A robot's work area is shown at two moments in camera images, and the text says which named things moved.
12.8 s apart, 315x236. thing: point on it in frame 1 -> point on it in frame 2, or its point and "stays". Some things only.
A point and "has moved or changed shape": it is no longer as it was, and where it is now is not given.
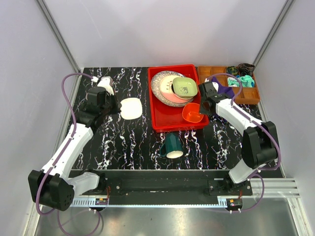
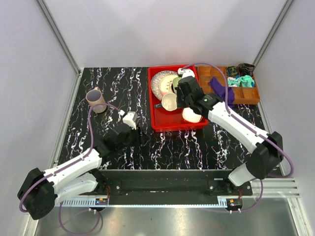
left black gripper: x=117 y=108 -> x=139 y=136
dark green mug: x=173 y=147 -> x=169 y=101
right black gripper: x=202 y=110 -> x=179 y=103
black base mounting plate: x=170 y=184 stays
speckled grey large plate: x=184 y=87 has moved or changed shape
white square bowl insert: x=131 y=108 -> x=190 y=116
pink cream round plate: x=183 y=88 has moved or changed shape
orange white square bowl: x=191 y=112 stays
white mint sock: x=233 y=82 stays
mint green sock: x=247 y=81 stays
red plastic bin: x=166 y=118 stays
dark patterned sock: x=232 y=70 stays
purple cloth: x=223 y=89 stays
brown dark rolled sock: x=245 y=69 stays
